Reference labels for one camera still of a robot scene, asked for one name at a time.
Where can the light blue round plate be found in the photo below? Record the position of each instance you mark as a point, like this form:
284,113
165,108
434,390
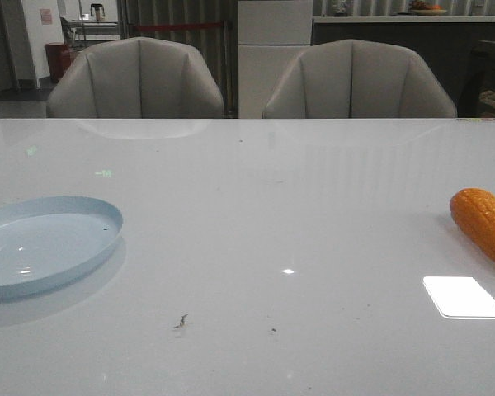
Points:
49,242

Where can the orange plastic corn cob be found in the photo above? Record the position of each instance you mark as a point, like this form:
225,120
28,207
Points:
473,210

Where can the right beige leather chair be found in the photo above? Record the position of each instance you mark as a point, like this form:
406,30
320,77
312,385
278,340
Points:
358,79

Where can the beige leather chair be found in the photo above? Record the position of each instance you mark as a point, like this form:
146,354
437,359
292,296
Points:
137,78
358,79

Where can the left beige leather chair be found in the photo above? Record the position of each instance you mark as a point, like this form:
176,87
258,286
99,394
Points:
137,78

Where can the white cabinet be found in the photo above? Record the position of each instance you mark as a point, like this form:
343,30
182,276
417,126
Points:
270,34

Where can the red barrier belt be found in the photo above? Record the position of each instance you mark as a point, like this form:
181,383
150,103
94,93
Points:
181,27

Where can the background table with jug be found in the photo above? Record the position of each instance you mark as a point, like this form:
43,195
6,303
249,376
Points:
80,34

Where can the red trash bin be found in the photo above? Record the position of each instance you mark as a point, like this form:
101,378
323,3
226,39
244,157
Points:
59,60

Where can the thermos jug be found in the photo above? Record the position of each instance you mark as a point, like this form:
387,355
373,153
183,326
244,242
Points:
97,11

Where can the grey counter with white top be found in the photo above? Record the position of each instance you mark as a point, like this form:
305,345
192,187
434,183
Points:
445,42

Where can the fruit bowl on counter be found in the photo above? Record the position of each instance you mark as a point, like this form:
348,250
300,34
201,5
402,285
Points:
425,9

